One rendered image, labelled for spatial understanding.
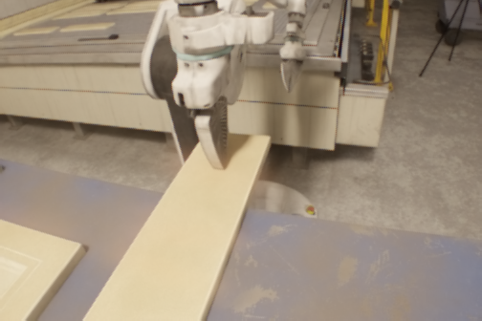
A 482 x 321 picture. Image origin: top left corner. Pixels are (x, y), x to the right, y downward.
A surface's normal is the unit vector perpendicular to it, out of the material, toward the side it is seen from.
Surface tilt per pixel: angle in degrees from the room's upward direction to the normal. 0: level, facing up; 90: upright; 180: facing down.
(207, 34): 90
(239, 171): 0
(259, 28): 90
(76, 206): 0
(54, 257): 0
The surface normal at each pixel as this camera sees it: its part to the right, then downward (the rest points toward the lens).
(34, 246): -0.07, -0.84
